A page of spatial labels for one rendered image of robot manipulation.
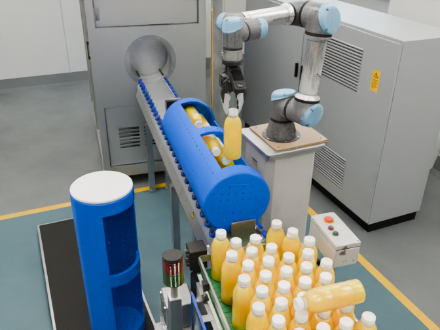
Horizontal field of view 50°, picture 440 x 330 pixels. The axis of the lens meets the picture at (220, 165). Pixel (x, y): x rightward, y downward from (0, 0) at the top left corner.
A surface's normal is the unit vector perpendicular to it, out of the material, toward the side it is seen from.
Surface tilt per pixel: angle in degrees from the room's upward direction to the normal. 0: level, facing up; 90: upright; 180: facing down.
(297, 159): 90
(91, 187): 0
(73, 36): 90
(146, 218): 0
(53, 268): 0
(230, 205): 90
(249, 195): 90
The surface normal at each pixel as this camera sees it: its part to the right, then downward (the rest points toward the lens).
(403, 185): 0.40, 0.44
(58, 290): 0.01, -0.88
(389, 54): -0.92, 0.18
